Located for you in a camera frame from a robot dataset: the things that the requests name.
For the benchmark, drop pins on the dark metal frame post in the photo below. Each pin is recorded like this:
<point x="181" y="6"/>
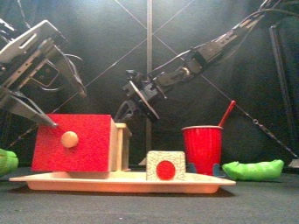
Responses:
<point x="281" y="81"/>

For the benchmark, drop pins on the white sushi cube red circle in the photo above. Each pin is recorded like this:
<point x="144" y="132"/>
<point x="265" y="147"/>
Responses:
<point x="165" y="165"/>

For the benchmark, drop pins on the light wooden box frame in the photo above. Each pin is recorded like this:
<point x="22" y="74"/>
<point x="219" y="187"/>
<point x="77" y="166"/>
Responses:
<point x="122" y="145"/>

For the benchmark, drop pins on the vertical metal frame pole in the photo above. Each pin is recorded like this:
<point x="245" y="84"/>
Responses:
<point x="149" y="35"/>

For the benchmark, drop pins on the red straw stick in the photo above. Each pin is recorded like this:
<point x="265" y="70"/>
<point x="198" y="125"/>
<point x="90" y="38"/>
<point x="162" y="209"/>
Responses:
<point x="227" y="113"/>

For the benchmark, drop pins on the green plush toy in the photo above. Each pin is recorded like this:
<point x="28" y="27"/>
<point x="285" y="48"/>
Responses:
<point x="6" y="162"/>

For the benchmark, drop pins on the blue toy piece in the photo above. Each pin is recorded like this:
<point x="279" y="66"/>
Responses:
<point x="216" y="169"/>

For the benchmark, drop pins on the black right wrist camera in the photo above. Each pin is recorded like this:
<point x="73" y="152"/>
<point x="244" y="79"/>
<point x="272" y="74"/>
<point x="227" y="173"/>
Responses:
<point x="133" y="76"/>

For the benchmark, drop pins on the red plastic cup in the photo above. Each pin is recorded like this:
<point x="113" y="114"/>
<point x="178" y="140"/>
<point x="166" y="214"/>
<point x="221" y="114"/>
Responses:
<point x="201" y="148"/>

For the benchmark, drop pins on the red drawer with wooden knob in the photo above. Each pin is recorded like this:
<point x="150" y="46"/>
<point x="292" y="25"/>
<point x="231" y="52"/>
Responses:
<point x="73" y="143"/>

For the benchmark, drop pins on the beige plastic tray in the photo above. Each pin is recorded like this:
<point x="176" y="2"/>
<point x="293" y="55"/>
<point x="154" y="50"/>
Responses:
<point x="124" y="182"/>

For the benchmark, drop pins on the green toy pea pod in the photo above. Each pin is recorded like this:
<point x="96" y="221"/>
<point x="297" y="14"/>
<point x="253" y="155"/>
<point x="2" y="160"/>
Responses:
<point x="255" y="170"/>

